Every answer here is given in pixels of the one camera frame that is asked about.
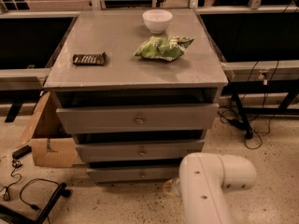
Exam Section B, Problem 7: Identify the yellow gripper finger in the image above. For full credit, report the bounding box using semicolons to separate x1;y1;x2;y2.
163;179;173;194

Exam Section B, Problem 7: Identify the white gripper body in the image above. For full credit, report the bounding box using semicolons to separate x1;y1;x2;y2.
171;178;181;197

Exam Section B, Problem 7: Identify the grey bottom drawer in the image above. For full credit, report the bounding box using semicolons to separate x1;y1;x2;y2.
87;158;182;183

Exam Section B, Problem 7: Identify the grey drawer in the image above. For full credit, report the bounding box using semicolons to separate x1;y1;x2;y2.
87;158;182;183
76;140;204;162
57;104;219;134

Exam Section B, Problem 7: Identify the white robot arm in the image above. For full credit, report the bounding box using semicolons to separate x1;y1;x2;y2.
164;153;257;224

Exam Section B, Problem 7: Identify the grey middle drawer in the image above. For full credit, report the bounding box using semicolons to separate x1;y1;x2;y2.
76;140;204;162

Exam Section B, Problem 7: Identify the grey top drawer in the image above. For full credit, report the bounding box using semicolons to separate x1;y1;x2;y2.
57;104;219;134

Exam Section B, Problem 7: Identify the grey drawer cabinet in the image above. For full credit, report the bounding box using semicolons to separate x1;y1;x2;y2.
43;8;229;173

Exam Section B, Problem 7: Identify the black stand leg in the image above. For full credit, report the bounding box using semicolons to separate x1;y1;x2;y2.
232;92;253;139

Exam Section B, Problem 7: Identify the brown cardboard box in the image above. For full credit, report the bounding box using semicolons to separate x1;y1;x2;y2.
16;92;78;168

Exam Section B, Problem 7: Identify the green chip bag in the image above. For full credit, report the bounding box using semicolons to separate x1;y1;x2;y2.
134;35;193;62

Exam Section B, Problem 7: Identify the black power adapter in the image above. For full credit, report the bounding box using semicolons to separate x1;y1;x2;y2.
12;145;32;160

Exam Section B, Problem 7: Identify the dark snack bar wrapper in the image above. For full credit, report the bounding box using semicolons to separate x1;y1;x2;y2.
73;52;107;66

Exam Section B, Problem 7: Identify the white ceramic bowl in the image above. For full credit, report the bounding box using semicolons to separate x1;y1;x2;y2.
142;9;173;34

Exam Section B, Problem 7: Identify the black floor cables right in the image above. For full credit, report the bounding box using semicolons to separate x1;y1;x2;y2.
217;61;279;150

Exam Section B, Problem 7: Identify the black floor cable left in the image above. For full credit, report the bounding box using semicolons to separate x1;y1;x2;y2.
0;159;62;211

